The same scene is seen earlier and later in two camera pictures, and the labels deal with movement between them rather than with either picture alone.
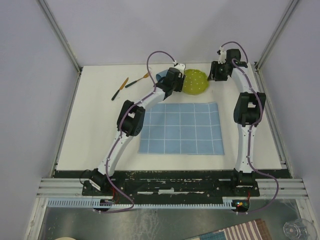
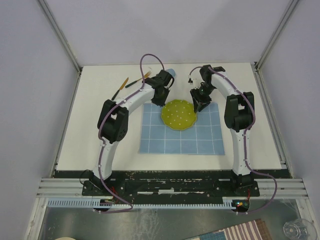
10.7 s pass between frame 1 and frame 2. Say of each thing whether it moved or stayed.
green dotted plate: moved
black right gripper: moved
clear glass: stayed
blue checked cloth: stayed
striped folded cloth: stayed
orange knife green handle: stayed
